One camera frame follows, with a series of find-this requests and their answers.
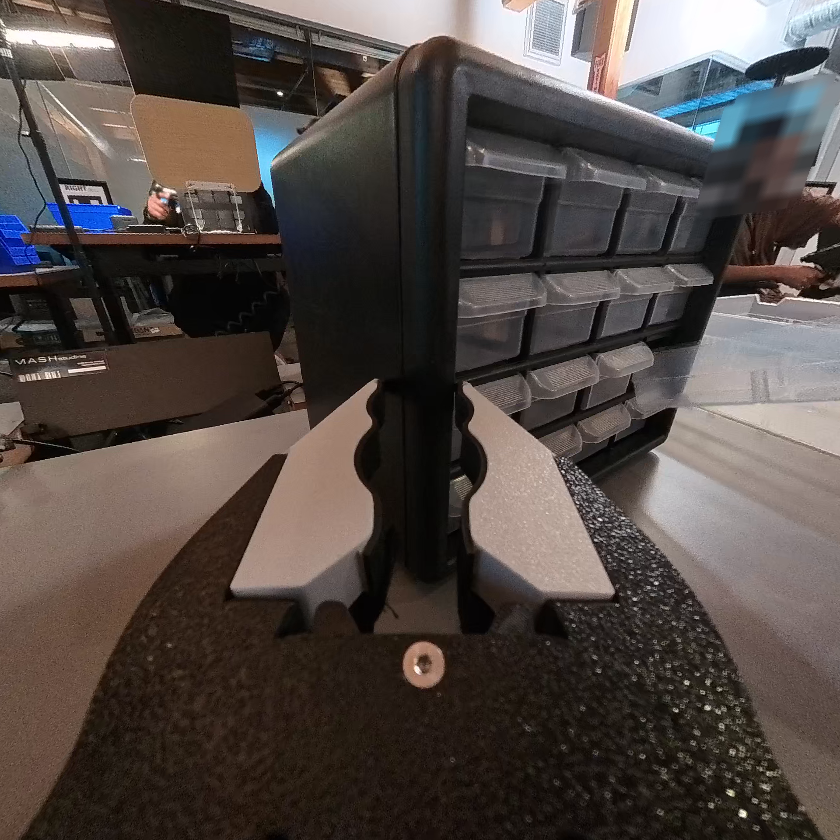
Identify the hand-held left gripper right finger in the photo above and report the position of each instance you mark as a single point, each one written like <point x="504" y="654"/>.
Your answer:
<point x="538" y="525"/>

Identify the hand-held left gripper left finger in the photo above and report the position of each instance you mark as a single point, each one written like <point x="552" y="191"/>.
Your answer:
<point x="308" y="525"/>

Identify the black drawer cabinet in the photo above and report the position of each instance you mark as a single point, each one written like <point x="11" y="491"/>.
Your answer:
<point x="348" y="262"/>

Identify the clear plastic storage bin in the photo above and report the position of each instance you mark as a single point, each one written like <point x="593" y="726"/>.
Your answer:
<point x="774" y="354"/>

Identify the rows of clear cabinet drawers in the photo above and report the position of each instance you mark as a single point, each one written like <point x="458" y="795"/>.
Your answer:
<point x="499" y="216"/>

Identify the brown MASH cardboard box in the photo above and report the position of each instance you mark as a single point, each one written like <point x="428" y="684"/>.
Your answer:
<point x="164" y="387"/>

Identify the wooden desk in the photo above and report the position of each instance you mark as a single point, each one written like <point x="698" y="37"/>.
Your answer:
<point x="39" y="275"/>
<point x="164" y="237"/>

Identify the clear acrylic stand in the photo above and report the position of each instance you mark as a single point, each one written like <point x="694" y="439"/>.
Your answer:
<point x="213" y="207"/>

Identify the blue parts bin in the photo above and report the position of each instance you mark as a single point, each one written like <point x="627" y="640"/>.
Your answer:
<point x="92" y="215"/>

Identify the printed marker sign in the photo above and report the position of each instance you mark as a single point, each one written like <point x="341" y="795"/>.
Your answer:
<point x="83" y="200"/>

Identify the black tripod stand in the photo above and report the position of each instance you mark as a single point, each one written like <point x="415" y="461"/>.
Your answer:
<point x="65" y="210"/>

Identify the wooden rounded board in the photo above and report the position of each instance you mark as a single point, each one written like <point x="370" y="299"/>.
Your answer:
<point x="193" y="141"/>

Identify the stack of blue bins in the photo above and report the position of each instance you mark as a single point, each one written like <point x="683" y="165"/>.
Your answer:
<point x="18" y="246"/>

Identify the black screen panel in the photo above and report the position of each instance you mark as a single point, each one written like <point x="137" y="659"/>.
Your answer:
<point x="170" y="52"/>

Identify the round black lamp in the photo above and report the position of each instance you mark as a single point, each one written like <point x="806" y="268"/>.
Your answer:
<point x="787" y="62"/>

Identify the wooden post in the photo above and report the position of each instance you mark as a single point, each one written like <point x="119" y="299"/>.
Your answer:
<point x="613" y="46"/>

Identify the white wall vent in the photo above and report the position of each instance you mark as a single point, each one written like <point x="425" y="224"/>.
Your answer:
<point x="546" y="29"/>

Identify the silver air duct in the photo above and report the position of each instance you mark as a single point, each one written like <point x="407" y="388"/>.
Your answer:
<point x="817" y="16"/>

